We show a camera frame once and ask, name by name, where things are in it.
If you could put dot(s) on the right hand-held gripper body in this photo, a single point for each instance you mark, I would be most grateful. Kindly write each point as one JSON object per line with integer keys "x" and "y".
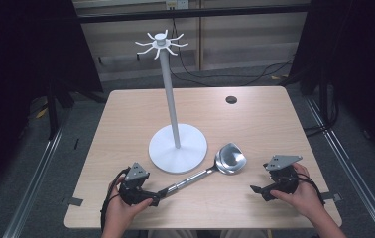
{"x": 283, "y": 175}

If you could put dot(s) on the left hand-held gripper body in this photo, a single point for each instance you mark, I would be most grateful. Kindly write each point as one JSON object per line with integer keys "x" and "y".
{"x": 132, "y": 191}

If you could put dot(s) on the steel ladle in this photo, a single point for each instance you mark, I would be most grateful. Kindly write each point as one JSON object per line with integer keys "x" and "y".
{"x": 230, "y": 160}

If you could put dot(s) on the person's left hand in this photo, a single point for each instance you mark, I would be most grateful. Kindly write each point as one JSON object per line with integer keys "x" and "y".
{"x": 122, "y": 211}

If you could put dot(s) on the person's right hand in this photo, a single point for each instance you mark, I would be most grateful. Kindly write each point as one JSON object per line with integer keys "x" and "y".
{"x": 303, "y": 195}

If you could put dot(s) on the white utensil hook stand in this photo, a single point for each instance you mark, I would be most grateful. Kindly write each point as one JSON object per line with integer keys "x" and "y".
{"x": 177, "y": 150}

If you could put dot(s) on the black metal stand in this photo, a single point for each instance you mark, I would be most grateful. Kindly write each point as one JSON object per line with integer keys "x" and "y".
{"x": 324, "y": 105}
{"x": 52, "y": 112}

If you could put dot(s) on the black curtain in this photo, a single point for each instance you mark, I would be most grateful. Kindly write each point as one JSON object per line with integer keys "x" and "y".
{"x": 17, "y": 66}
{"x": 357, "y": 59}

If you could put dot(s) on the black horizontal bar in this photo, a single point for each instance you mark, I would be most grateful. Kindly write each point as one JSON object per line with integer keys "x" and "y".
{"x": 192, "y": 13}

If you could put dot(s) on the grey table edge bracket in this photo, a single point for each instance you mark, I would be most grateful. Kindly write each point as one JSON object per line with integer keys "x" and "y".
{"x": 331, "y": 197}
{"x": 75, "y": 201}

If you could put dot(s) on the metal floor rail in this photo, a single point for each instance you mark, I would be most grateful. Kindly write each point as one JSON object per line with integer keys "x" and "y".
{"x": 350, "y": 172}
{"x": 33, "y": 178}

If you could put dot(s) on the white wall socket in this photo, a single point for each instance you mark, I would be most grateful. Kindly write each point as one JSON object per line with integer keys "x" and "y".
{"x": 177, "y": 4}

